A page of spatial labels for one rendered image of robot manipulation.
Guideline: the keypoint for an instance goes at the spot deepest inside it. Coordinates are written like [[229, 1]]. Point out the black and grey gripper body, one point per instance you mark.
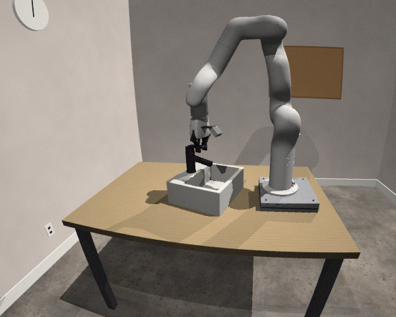
[[196, 124]]

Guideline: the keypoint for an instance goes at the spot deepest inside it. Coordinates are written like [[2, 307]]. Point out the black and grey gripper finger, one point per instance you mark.
[[196, 142], [204, 141]]

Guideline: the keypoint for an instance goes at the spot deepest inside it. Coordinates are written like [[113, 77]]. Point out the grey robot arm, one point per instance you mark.
[[286, 120]]

